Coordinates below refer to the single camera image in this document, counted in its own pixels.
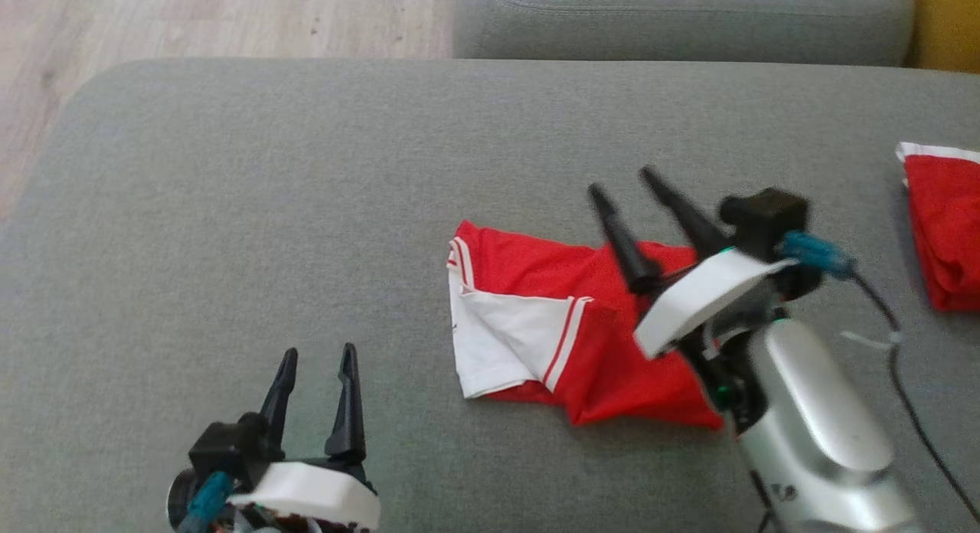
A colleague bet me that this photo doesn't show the large yellow sofa back cushion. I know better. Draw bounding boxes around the large yellow sofa back cushion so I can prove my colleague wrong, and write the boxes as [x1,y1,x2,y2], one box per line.
[907,0,980,74]

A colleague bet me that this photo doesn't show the large grey sofa seat cushion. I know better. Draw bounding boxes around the large grey sofa seat cushion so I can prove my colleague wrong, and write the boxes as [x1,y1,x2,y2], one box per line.
[452,0,916,67]

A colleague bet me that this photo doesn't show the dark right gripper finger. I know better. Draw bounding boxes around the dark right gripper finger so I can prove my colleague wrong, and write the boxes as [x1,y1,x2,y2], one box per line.
[587,183,663,295]
[639,165,728,260]

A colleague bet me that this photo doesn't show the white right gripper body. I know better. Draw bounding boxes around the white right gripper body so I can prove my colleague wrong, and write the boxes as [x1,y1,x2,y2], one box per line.
[634,246,797,361]

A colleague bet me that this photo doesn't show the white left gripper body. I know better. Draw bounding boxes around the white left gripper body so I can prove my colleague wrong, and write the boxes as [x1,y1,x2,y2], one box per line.
[226,453,381,533]

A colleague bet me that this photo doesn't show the red jersey with white trim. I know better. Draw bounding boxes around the red jersey with white trim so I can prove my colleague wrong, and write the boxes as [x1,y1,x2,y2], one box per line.
[446,219,725,430]

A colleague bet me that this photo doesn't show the red shorts with white stripes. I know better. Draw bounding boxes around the red shorts with white stripes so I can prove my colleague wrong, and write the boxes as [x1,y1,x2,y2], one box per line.
[896,141,980,313]

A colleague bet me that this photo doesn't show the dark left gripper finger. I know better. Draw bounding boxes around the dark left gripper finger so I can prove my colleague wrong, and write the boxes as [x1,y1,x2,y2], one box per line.
[325,343,367,465]
[259,348,299,450]

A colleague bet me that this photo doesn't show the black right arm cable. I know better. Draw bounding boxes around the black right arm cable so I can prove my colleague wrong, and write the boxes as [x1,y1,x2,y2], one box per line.
[781,231,980,528]

